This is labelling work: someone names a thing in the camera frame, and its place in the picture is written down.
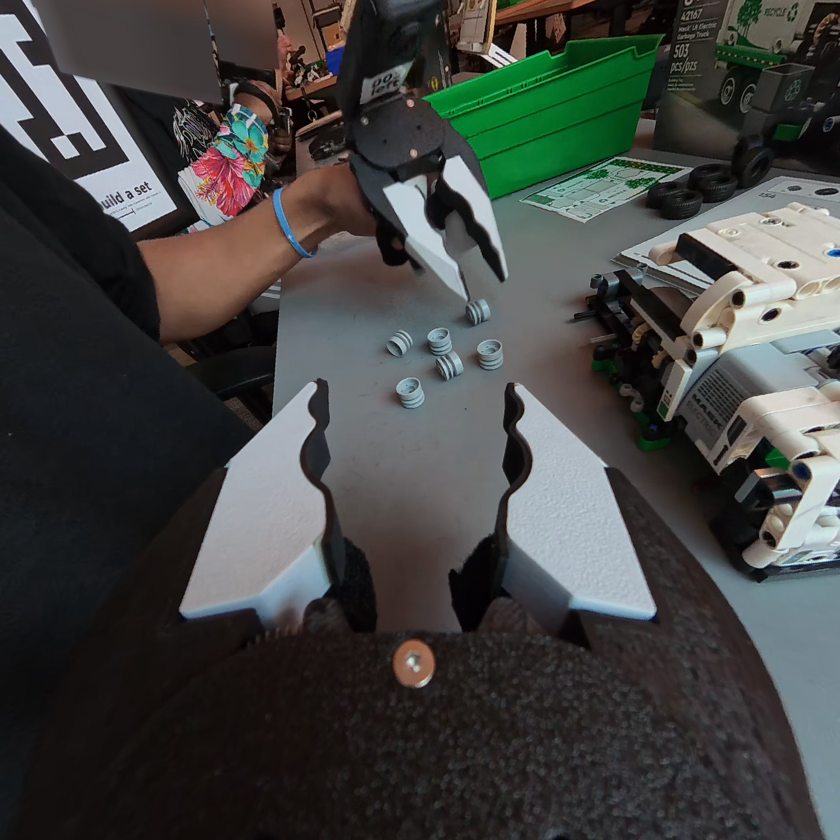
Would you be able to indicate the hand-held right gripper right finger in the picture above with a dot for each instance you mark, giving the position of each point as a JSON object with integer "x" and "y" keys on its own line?
{"x": 571, "y": 525}

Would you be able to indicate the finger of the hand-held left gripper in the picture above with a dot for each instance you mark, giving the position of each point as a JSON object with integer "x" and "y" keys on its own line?
{"x": 420, "y": 236}
{"x": 479, "y": 210}

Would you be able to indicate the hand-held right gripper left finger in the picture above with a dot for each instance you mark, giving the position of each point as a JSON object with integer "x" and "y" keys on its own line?
{"x": 262, "y": 512}

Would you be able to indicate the grey lego wheel hub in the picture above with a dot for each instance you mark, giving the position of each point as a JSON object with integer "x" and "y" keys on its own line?
{"x": 478, "y": 312}
{"x": 439, "y": 340}
{"x": 489, "y": 354}
{"x": 411, "y": 392}
{"x": 399, "y": 343}
{"x": 449, "y": 365}

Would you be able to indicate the person's left forearm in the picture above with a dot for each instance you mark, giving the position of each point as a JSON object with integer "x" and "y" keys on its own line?
{"x": 223, "y": 262}

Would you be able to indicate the white lego garbage truck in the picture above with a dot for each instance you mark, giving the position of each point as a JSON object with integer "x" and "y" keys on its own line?
{"x": 754, "y": 341}

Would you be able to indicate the lego set box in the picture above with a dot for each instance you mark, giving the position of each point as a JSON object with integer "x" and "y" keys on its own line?
{"x": 728, "y": 72}

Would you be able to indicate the lego instruction booklet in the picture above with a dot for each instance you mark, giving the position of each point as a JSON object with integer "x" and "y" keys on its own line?
{"x": 797, "y": 193}

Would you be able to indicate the person's left hand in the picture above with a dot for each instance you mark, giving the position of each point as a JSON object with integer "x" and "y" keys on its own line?
{"x": 348, "y": 203}

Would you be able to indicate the green sticker sheet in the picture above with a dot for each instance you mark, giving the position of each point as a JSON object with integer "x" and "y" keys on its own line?
{"x": 590, "y": 190}

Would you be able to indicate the green plastic bin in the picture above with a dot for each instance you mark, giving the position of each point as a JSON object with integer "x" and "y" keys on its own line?
{"x": 558, "y": 118}

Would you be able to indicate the blue wristband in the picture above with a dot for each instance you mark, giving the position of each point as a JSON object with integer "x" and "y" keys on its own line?
{"x": 287, "y": 226}

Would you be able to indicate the black office chair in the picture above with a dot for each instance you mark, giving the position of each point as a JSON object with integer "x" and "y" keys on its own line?
{"x": 229, "y": 374}

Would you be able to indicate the black rubber tyre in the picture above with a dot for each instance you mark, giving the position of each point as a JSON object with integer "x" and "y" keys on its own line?
{"x": 705, "y": 174}
{"x": 660, "y": 192}
{"x": 684, "y": 206}
{"x": 753, "y": 161}
{"x": 720, "y": 190}

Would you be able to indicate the black and white sign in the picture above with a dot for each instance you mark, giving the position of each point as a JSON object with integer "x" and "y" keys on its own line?
{"x": 39, "y": 124}

